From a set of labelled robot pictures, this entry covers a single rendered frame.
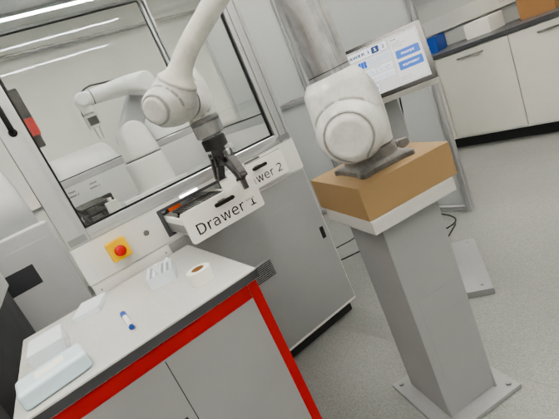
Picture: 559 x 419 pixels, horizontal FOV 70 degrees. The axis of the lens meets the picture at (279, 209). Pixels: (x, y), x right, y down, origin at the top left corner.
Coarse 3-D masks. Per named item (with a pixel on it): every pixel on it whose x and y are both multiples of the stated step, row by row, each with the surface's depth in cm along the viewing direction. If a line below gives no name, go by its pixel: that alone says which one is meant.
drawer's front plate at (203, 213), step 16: (240, 192) 138; (256, 192) 141; (192, 208) 130; (208, 208) 132; (224, 208) 135; (240, 208) 138; (256, 208) 141; (192, 224) 129; (224, 224) 135; (192, 240) 130
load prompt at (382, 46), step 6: (378, 42) 178; (384, 42) 177; (366, 48) 181; (372, 48) 179; (378, 48) 178; (384, 48) 176; (354, 54) 182; (360, 54) 181; (366, 54) 180; (372, 54) 178; (354, 60) 182; (360, 60) 180
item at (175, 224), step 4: (164, 216) 157; (168, 216) 154; (172, 216) 161; (176, 216) 162; (168, 220) 153; (172, 220) 147; (176, 220) 142; (180, 220) 138; (168, 224) 155; (172, 224) 150; (176, 224) 144; (180, 224) 141; (172, 228) 152; (176, 228) 147; (180, 228) 143; (184, 228) 138; (180, 232) 146; (184, 232) 141
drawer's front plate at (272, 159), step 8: (272, 152) 176; (280, 152) 178; (256, 160) 173; (264, 160) 174; (272, 160) 176; (280, 160) 179; (248, 168) 170; (264, 168) 174; (280, 168) 179; (288, 168) 181; (232, 176) 167; (248, 176) 171; (256, 176) 173; (264, 176) 174; (272, 176) 177; (232, 184) 167; (256, 184) 173; (264, 184) 175
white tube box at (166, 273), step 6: (162, 264) 133; (168, 264) 130; (174, 264) 137; (150, 270) 133; (162, 270) 128; (168, 270) 124; (174, 270) 129; (150, 276) 127; (156, 276) 124; (162, 276) 124; (168, 276) 125; (174, 276) 125; (150, 282) 123; (156, 282) 124; (162, 282) 125; (168, 282) 125
